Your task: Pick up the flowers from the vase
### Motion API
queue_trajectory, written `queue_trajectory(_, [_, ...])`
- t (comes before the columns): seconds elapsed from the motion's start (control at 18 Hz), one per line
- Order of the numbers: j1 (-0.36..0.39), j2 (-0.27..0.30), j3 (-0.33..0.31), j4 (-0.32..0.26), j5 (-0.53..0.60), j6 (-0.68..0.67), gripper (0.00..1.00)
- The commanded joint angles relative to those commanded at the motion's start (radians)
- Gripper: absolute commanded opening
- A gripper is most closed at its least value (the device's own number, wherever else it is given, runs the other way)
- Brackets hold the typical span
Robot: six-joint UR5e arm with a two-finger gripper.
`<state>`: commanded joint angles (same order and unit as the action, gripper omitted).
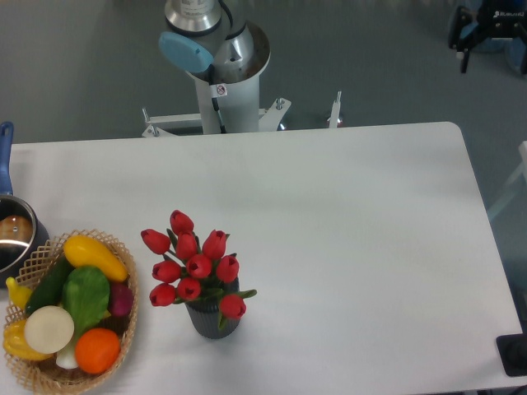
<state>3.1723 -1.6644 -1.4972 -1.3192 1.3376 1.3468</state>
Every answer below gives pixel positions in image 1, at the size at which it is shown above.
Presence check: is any yellow squash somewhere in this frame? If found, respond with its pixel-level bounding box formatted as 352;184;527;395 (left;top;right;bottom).
63;235;128;282

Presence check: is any yellow banana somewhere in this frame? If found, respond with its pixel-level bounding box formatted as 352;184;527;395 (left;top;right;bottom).
6;276;33;310

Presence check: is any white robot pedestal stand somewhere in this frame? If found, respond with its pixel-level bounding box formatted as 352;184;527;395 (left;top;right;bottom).
141;69;343;139

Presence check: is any dark grey ribbed vase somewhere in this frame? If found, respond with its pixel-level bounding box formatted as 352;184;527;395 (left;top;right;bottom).
184;278;240;339

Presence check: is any white frame at right edge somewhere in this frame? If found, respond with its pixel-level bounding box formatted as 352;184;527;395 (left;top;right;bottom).
487;141;526;222

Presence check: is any orange fruit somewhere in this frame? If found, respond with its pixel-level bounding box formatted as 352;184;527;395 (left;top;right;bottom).
75;328;120;374

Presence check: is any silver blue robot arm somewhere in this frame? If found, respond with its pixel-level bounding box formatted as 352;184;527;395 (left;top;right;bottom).
159;1;526;85

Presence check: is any black device at table edge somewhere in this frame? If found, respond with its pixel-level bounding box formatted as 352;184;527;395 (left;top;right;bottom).
496;333;526;377

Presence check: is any green cucumber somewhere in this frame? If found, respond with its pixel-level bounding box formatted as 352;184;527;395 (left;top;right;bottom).
25;256;74;316

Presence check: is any yellow bell pepper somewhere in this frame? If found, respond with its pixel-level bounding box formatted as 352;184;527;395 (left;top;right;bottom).
3;319;54;361

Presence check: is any woven wicker basket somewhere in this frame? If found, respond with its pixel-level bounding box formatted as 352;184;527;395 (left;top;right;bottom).
3;230;138;394

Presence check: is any green lettuce leaf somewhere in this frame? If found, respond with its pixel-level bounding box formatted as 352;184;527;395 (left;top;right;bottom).
62;266;110;341

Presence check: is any blue handled saucepan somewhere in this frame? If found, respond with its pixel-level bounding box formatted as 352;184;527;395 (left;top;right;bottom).
1;122;49;290

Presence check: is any purple red onion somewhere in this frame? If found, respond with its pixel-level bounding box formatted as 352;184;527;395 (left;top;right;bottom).
108;282;134;317

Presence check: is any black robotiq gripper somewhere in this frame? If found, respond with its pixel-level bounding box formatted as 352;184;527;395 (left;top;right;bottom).
447;0;526;75

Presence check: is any red tulip bouquet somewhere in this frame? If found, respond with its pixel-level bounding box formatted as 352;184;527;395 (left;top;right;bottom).
141;210;257;320

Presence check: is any white round radish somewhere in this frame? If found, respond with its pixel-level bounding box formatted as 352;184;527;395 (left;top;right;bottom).
24;305;74;354

